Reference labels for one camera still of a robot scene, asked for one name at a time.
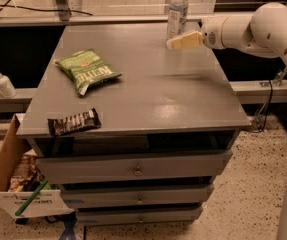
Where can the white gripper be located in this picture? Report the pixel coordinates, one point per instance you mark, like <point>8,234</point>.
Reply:
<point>210,34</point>

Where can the blue plastic water bottle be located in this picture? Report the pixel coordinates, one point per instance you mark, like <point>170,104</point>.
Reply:
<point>176,18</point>

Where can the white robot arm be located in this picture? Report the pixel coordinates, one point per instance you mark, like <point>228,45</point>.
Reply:
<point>262,33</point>

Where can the green jalapeno chip bag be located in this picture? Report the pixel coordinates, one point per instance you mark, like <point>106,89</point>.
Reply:
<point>86,69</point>

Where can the white pump dispenser bottle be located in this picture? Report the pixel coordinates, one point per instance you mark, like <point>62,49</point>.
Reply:
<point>6,87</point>

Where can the grey drawer cabinet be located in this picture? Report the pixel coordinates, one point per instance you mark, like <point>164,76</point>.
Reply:
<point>168,124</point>

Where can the dark chocolate bar wrapper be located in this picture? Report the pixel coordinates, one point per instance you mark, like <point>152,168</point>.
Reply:
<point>74,123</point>

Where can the cardboard box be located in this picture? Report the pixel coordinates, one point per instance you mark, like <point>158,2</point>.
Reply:
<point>47,203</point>

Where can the green stick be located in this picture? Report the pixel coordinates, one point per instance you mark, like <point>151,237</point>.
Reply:
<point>23,207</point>

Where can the snack packets in box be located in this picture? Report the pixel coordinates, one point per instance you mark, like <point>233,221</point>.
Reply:
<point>26,175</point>

